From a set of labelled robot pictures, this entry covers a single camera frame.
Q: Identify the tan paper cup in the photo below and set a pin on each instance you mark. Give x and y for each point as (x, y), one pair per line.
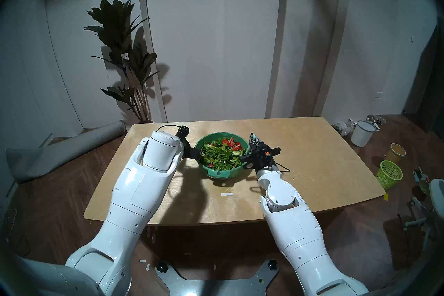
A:
(395, 153)

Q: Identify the tall dark green potted plant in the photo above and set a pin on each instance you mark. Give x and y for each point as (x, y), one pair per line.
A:
(116, 28)

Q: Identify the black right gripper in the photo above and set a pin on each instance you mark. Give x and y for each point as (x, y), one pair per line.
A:
(262, 158)

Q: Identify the grey metal robot base plate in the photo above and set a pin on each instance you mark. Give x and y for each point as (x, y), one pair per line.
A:
(215, 286)

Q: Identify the black base knob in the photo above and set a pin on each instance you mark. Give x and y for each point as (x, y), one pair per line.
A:
(273, 264)
(161, 267)

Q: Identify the green salad bowl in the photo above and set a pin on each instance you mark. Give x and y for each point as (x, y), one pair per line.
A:
(222, 174)

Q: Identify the chopped lettuce tomato cucumber salad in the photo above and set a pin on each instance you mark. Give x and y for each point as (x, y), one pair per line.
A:
(222, 155)

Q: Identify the crumpled white trash pile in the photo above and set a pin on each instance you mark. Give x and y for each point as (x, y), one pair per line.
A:
(343, 127)

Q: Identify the small mixed clutter pile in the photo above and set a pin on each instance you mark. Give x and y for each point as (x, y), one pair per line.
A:
(376, 120)

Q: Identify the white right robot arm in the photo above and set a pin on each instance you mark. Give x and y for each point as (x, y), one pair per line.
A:
(295, 229)

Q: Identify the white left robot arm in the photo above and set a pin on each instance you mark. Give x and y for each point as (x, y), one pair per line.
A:
(135, 201)

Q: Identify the rolled grey mat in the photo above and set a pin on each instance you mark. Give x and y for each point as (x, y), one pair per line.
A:
(55, 156)

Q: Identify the green mesh basket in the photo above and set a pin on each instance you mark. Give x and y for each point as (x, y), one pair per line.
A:
(389, 175)

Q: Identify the green plastic tools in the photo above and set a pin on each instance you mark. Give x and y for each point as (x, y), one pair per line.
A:
(422, 184)

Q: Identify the white bucket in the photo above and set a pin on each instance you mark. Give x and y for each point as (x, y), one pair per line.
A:
(362, 134)

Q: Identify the white office chair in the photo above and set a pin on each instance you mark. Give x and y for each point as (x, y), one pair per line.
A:
(435, 194)

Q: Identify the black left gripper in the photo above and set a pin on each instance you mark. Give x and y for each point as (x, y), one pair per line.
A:
(190, 153)

